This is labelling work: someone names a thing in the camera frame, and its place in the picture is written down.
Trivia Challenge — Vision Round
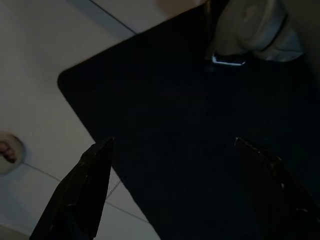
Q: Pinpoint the person's foot in sandal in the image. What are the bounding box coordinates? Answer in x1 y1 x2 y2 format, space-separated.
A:
0 131 26 176

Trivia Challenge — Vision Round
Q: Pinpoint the white robot foot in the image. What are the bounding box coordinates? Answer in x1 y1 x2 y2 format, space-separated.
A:
204 0 306 67

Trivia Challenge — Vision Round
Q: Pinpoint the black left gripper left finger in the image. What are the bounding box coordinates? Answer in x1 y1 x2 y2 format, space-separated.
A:
29 136 115 240

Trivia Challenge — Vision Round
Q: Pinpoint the black floor mat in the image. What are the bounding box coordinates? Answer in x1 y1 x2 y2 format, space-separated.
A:
57 0 320 240

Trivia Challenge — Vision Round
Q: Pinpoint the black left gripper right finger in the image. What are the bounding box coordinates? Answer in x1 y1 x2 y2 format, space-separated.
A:
234 136 320 240

